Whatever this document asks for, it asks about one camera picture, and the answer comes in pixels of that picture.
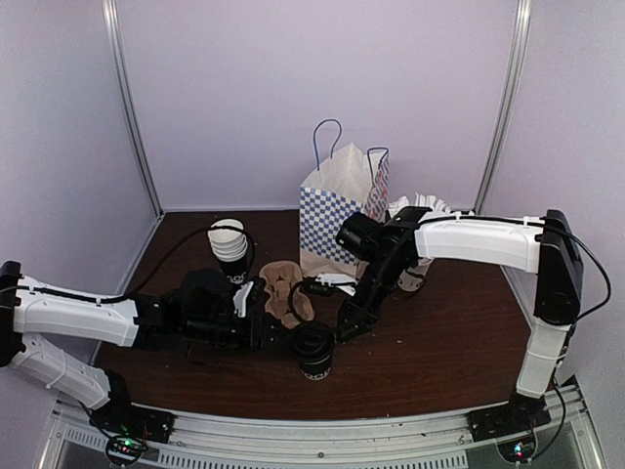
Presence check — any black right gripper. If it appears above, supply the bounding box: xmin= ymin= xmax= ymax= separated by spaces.
xmin=337 ymin=255 xmax=409 ymax=343

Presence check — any stack of paper cups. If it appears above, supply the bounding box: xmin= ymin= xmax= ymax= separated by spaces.
xmin=207 ymin=218 xmax=249 ymax=290

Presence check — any black and white paper cup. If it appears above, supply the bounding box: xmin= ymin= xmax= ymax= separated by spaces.
xmin=296 ymin=355 xmax=333 ymax=381

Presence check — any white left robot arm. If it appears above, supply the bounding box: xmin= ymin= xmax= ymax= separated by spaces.
xmin=1 ymin=261 xmax=289 ymax=434

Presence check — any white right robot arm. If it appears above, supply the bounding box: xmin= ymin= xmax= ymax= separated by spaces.
xmin=336 ymin=206 xmax=584 ymax=432

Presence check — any brown cardboard cup carrier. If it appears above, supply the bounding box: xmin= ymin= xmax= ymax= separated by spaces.
xmin=259 ymin=260 xmax=314 ymax=329

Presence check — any white cup holding straws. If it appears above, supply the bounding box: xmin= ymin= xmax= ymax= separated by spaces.
xmin=397 ymin=258 xmax=433 ymax=293

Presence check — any blue checkered paper bag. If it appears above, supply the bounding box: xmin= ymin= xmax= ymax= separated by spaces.
xmin=299 ymin=133 xmax=390 ymax=277

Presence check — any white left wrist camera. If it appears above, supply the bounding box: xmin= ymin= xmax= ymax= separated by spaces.
xmin=232 ymin=279 xmax=263 ymax=319

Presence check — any aluminium front rail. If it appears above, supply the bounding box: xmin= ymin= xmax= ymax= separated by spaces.
xmin=34 ymin=385 xmax=607 ymax=468

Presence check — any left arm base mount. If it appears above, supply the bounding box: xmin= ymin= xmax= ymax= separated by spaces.
xmin=90 ymin=370 xmax=175 ymax=444

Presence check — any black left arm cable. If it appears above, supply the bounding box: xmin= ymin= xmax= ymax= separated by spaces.
xmin=28 ymin=224 xmax=258 ymax=304

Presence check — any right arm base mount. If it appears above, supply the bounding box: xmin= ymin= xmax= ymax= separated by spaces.
xmin=467 ymin=393 xmax=551 ymax=442

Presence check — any right aluminium corner post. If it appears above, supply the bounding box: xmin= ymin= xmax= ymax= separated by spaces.
xmin=474 ymin=0 xmax=533 ymax=213

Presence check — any aluminium corner post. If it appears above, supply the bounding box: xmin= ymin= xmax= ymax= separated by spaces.
xmin=102 ymin=0 xmax=164 ymax=218
xmin=474 ymin=0 xmax=533 ymax=213

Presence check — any left aluminium corner post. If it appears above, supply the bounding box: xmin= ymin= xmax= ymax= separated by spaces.
xmin=102 ymin=0 xmax=164 ymax=218

